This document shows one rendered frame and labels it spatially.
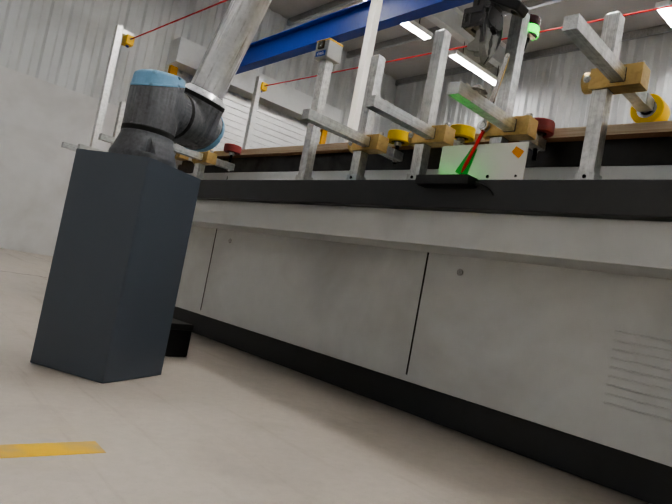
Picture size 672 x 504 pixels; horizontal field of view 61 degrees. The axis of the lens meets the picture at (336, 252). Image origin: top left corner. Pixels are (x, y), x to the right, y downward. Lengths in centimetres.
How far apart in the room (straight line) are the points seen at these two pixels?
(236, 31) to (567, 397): 142
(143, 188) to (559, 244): 105
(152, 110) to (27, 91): 749
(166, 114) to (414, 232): 78
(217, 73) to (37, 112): 737
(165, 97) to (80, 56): 777
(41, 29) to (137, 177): 788
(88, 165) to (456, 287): 112
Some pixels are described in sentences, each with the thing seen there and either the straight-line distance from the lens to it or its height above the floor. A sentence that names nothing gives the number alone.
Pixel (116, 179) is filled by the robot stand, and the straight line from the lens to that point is 164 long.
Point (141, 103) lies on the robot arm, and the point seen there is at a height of 76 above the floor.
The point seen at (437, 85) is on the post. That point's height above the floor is 99.
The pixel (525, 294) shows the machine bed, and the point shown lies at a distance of 168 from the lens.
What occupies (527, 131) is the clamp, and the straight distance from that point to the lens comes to 153.
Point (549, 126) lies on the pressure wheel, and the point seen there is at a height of 89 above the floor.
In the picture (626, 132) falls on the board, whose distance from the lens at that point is 164.
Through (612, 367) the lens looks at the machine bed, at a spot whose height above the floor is 29.
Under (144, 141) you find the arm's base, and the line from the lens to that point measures 169.
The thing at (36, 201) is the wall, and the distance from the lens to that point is 908.
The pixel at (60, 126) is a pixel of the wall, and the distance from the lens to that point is 921.
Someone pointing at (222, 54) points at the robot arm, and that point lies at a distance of 189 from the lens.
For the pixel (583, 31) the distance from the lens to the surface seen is 128.
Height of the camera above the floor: 36
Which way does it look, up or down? 3 degrees up
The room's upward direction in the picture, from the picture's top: 11 degrees clockwise
